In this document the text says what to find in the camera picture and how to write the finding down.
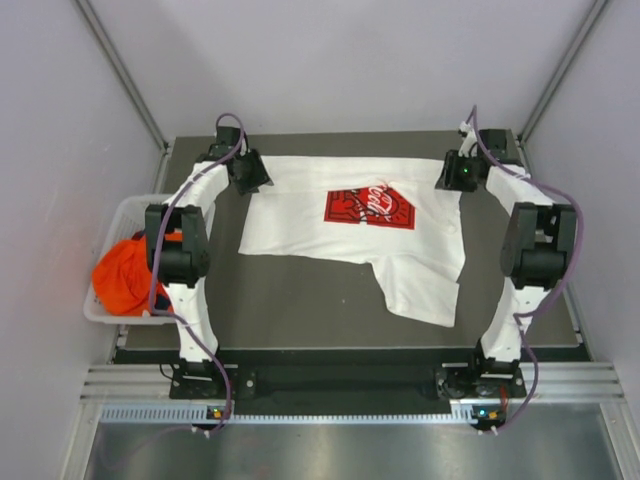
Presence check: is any white t-shirt red print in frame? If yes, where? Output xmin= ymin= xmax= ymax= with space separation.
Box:
xmin=239 ymin=156 xmax=466 ymax=328

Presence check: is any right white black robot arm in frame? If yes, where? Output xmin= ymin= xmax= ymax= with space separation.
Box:
xmin=436 ymin=121 xmax=578 ymax=396

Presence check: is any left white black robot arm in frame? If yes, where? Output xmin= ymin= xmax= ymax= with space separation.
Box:
xmin=145 ymin=126 xmax=271 ymax=397

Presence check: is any orange t-shirt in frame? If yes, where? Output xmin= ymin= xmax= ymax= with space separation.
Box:
xmin=92 ymin=231 xmax=152 ymax=317

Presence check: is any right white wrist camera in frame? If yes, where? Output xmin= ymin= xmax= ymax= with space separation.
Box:
xmin=458 ymin=120 xmax=479 ymax=158

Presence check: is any left aluminium corner post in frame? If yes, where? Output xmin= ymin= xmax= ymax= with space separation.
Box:
xmin=74 ymin=0 xmax=174 ymax=156

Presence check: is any aluminium corner post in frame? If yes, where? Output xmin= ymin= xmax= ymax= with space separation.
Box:
xmin=516 ymin=0 xmax=611 ymax=145
xmin=74 ymin=0 xmax=174 ymax=156

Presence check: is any right aluminium corner post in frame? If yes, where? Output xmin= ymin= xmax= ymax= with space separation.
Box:
xmin=516 ymin=0 xmax=611 ymax=145

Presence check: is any aluminium frame rail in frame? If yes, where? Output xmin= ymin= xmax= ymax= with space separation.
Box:
xmin=81 ymin=362 xmax=625 ymax=404

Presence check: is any grey slotted cable duct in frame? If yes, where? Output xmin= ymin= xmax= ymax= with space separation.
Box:
xmin=99 ymin=401 xmax=502 ymax=426

